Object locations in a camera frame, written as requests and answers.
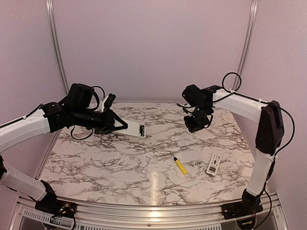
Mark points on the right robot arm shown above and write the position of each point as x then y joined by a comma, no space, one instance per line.
267,115

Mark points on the aluminium front rail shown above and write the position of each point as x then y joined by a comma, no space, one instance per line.
100,216

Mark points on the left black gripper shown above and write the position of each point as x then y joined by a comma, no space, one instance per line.
107,126

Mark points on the large white remote control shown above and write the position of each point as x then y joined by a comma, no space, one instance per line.
134,129

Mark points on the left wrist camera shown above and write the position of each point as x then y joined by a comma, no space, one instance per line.
106,103

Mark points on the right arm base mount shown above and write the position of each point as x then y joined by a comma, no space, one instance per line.
240,209

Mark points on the right aluminium corner post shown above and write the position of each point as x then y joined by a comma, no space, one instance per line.
249,36

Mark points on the yellow handled screwdriver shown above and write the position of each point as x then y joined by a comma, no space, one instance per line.
180,166

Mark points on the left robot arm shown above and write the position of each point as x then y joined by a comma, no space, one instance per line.
81,107

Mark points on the small white remote control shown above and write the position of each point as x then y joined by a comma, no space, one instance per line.
213,165

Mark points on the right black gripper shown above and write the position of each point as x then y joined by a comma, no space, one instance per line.
193,127

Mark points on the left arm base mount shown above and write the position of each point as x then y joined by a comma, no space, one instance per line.
57,208

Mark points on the aluminium corner post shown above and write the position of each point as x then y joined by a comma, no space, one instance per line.
56,46
249,36

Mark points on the left aluminium corner post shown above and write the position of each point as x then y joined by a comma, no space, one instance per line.
56,46

